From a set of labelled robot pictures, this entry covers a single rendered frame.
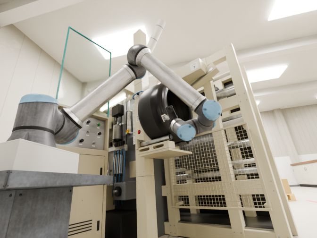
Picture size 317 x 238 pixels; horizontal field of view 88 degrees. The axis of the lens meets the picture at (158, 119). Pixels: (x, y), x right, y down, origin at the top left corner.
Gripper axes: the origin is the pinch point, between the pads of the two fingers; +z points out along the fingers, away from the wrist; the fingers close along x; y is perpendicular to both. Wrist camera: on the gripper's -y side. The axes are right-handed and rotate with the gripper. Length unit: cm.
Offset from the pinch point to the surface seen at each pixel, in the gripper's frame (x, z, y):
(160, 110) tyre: -1.3, 15.0, -1.5
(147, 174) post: -32, 23, 54
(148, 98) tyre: -5.1, 27.5, -11.8
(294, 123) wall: 674, 492, 451
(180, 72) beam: 45, 72, -18
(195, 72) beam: 56, 58, -14
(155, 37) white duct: 52, 147, -73
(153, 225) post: -44, 1, 88
